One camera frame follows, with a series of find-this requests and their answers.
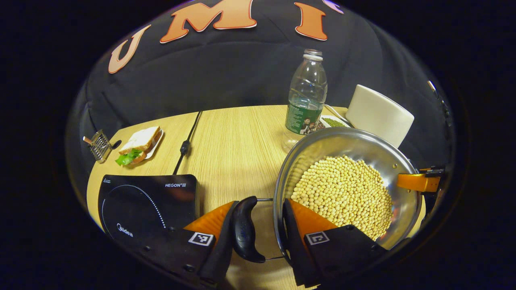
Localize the clear plastic water bottle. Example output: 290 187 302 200
282 49 328 151

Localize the black backdrop cloth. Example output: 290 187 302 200
67 0 454 170

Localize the small white plate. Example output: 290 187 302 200
133 129 164 160

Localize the steel pot with black handles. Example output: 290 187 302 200
232 127 424 263

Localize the black power cable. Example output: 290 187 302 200
173 111 202 176

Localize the pile of yellow soybeans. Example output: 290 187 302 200
291 156 393 241

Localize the black induction cooktop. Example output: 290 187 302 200
98 174 200 250

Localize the white divided bean dish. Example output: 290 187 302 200
316 116 350 130

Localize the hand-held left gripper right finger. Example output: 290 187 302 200
282 198 389 287

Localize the white power cable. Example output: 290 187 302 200
324 105 352 125

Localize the small metal wire basket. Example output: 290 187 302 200
83 129 113 164

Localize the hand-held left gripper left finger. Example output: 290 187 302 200
139 201 240 288

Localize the sandwich with lettuce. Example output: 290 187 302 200
115 126 161 166

